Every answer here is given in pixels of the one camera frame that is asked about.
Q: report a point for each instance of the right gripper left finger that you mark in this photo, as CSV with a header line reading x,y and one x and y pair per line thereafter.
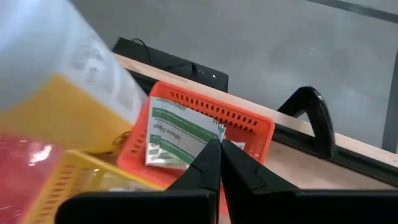
x,y
202,174

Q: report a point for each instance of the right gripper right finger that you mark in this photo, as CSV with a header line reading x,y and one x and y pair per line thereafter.
x,y
245,180

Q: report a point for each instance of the black table clamp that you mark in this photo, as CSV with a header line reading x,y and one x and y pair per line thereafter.
x,y
314,118

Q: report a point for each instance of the black electronics box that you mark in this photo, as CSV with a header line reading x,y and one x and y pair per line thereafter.
x,y
174,67

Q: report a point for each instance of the yellow plastic basket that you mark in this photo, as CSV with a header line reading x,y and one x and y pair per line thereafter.
x,y
62,186

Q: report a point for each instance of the yellow canister white lid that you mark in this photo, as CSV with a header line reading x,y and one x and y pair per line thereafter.
x,y
62,109

